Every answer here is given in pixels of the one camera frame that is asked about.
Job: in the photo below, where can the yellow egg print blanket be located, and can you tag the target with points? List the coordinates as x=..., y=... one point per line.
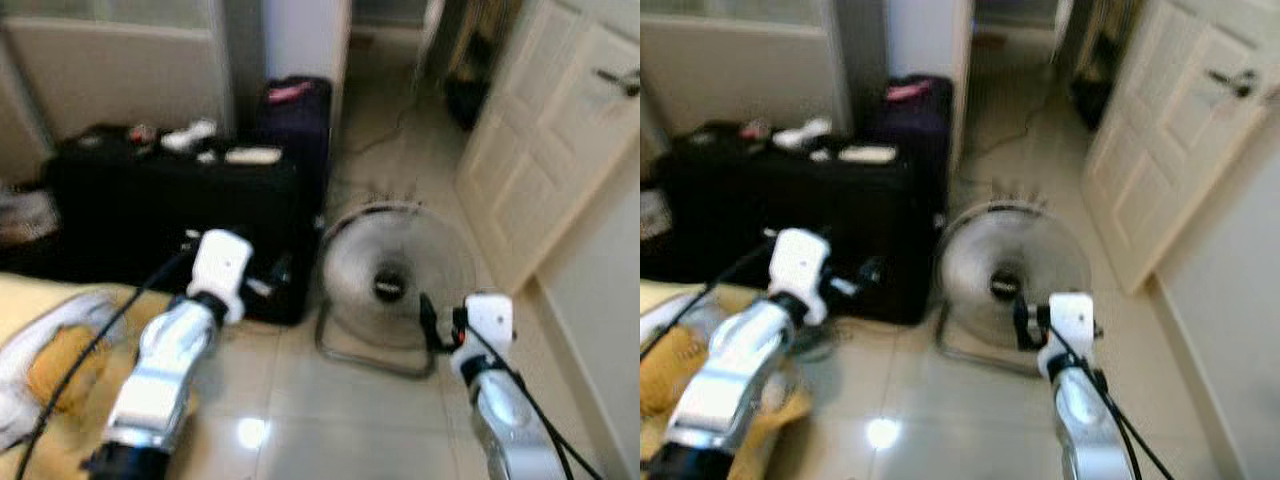
x=670, y=370
x=60, y=370

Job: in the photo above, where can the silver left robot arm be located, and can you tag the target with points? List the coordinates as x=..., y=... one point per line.
x=740, y=380
x=160, y=380

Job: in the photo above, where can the silver round floor fan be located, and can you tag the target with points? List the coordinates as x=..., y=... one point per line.
x=390, y=270
x=1005, y=270

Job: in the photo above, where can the large black fabric case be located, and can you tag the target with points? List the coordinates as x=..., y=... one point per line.
x=150, y=210
x=760, y=210

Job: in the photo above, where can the flat white box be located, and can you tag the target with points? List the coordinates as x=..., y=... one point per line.
x=867, y=154
x=253, y=156

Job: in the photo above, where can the dark purple suitcase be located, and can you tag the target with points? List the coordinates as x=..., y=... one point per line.
x=915, y=130
x=295, y=130

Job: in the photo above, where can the white lumpy item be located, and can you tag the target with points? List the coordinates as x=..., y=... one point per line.
x=803, y=133
x=188, y=135

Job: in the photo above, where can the small red dark item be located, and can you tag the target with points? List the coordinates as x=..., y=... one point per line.
x=755, y=132
x=140, y=135

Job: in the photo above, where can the small pink item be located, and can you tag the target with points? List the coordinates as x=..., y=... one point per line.
x=908, y=92
x=290, y=92

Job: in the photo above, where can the cream panelled door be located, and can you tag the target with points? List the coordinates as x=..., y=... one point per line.
x=540, y=140
x=1170, y=140

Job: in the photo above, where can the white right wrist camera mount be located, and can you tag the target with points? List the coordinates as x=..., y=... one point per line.
x=490, y=320
x=1072, y=320

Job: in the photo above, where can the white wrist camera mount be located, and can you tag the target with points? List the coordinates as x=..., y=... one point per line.
x=490, y=320
x=222, y=262
x=800, y=262
x=1072, y=320

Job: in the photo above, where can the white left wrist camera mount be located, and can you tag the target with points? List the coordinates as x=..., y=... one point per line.
x=222, y=262
x=800, y=262

